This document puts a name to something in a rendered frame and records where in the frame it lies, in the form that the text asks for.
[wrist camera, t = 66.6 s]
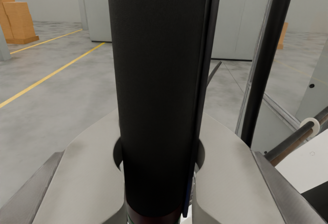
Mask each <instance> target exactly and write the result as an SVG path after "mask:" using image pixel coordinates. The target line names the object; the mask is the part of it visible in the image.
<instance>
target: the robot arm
mask: <svg viewBox="0 0 328 224"><path fill-rule="evenodd" d="M122 161H123V156H122V145H121V134H120V123H119V113H118V108H116V109H115V110H113V111H112V112H110V113H109V114H107V115H106V116H104V117H103V118H101V119H100V120H98V121H97V122H96V123H94V124H93V125H91V126H90V127H88V128H87V129H85V130H84V131H83V132H82V133H80V134H79V135H78V136H77V137H76V138H75V139H74V140H73V141H72V142H71V143H70V144H69V145H68V146H67V147H66V148H65V149H64V150H63V151H62V152H55V153H54V154H53V155H52V156H51V157H50V158H49V159H48V160H47V161H46V162H45V163H44V164H43V165H42V166H41V167H40V168H39V169H38V170H37V171H36V172H35V173H34V174H33V175H32V176H31V177H30V179H29V180H28V181H27V182H26V183H25V184H24V185H23V186H22V187H21V188H20V189H19V190H18V191H17V192H16V193H15V194H14V195H13V196H12V197H11V198H10V199H9V200H8V201H7V202H6V203H5V204H4V205H3V207H2V208H1V209H0V224H127V203H126V193H125V183H124V175H123V173H122V172H121V171H120V170H119V169H118V168H119V166H120V164H121V162H122ZM196 164H197V166H198V168H199V171H198V172H197V174H196V178H195V184H194V191H193V197H192V224H328V223H327V222H326V221H325V219H324V218H323V217H322V216H321V215H320V214H319V213H318V212H317V210H316V209H315V208H314V207H313V206H312V205H311V204H310V203H309V202H308V201H307V200H306V199H305V198H304V197H303V196H302V195H301V194H300V193H299V192H298V191H297V190H296V189H295V188H294V187H293V186H292V184H291V183H290V182H289V181H288V180H287V179H286V178H285V177H284V176H283V175H282V174H281V173H280V172H279V171H278V170H277V169H276V168H275V167H274V166H273V165H272V164H271V163H270V162H269V161H268V160H267V159H266V158H265V157H264V156H263V155H262V154H261V153H260V152H259V151H252V150H251V149H250V148H249V147H248V146H247V145H246V144H245V143H244V142H243V141H242V140H241V139H240V138H239V137H238V136H237V135H236V134H234V133H233V132H232V131H231V130H230V129H228V128H227V127H225V126H224V125H222V124H221V123H220V122H218V121H217V120H215V119H214V118H212V117H211V116H209V115H208V114H206V113H205V112H203V116H202V123H201V129H200V135H199V142H198V149H197V156H196Z"/></svg>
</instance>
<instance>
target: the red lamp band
mask: <svg viewBox="0 0 328 224"><path fill-rule="evenodd" d="M183 200H184V195H183V199H182V201H181V203H180V204H179V206H178V207H177V208H176V209H175V210H174V211H172V212H170V213H169V214H166V215H163V216H159V217H149V216H145V215H142V214H140V213H138V212H137V211H135V210H134V209H133V208H132V207H131V206H130V204H129V203H128V201H127V198H126V203H127V212H128V215H129V217H130V219H131V220H132V221H133V222H134V223H135V224H174V223H175V222H176V221H177V219H178V218H179V216H180V214H181V212H182V208H183Z"/></svg>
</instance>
